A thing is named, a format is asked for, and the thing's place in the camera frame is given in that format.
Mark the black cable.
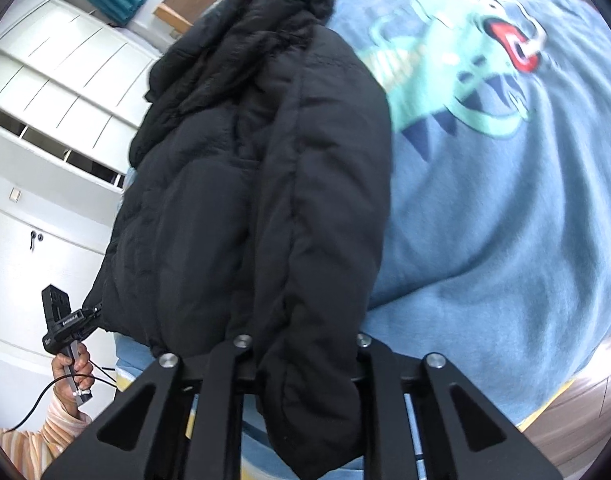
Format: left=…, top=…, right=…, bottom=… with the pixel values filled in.
left=5, top=358, right=119, bottom=434

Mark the black puffer coat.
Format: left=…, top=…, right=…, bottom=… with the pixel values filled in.
left=85, top=0, right=392, bottom=479

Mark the person's left hand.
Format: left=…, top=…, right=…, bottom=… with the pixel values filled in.
left=52, top=344, right=94, bottom=419

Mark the striped orange sleeve forearm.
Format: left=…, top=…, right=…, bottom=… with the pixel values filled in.
left=0, top=399, right=92, bottom=480

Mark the blue dinosaur print bedsheet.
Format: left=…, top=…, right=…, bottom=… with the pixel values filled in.
left=112, top=0, right=611, bottom=480

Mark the white wardrobe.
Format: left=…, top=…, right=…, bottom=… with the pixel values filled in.
left=0, top=0, right=155, bottom=429

